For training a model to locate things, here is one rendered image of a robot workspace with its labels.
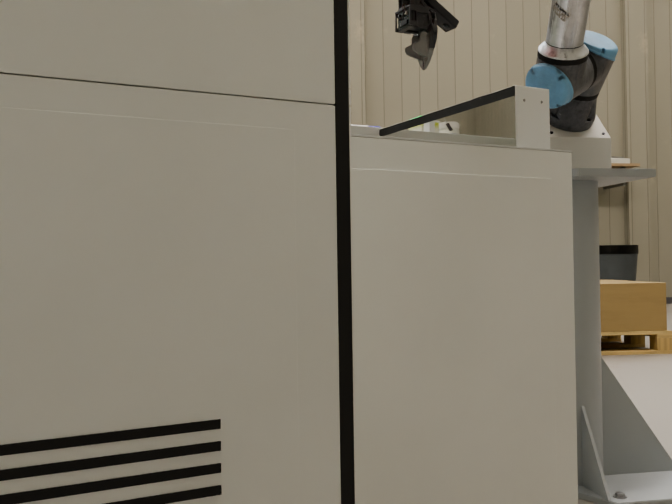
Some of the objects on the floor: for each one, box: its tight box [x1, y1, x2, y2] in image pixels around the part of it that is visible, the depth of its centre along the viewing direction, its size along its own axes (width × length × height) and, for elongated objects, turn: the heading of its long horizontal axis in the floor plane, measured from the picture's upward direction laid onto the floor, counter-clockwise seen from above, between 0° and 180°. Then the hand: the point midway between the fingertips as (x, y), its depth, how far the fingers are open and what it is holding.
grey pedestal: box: [572, 168, 672, 504], centre depth 196 cm, size 51×44×82 cm
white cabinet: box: [351, 136, 578, 504], centre depth 178 cm, size 64×96×82 cm
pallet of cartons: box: [600, 280, 672, 355], centre depth 481 cm, size 125×90×44 cm
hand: (426, 65), depth 189 cm, fingers closed
